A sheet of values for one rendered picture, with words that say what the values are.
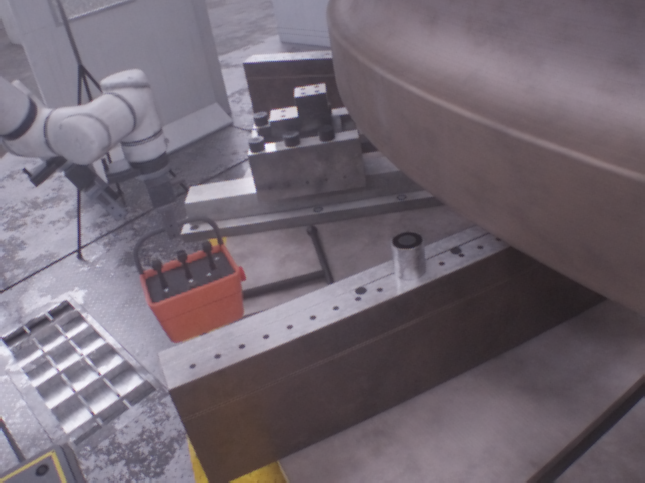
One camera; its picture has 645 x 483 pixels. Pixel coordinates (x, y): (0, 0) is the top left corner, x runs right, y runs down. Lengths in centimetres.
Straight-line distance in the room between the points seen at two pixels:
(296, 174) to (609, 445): 144
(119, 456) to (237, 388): 92
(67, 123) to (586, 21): 92
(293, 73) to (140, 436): 213
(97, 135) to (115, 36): 323
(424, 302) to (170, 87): 329
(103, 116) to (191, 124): 348
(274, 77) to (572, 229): 258
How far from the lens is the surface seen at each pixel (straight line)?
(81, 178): 130
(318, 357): 142
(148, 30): 434
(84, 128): 101
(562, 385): 174
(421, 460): 157
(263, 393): 143
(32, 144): 112
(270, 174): 232
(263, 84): 354
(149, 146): 115
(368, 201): 246
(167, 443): 218
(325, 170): 232
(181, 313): 123
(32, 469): 188
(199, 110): 461
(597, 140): 110
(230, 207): 251
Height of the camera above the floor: 159
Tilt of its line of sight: 31 degrees down
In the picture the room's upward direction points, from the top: 11 degrees counter-clockwise
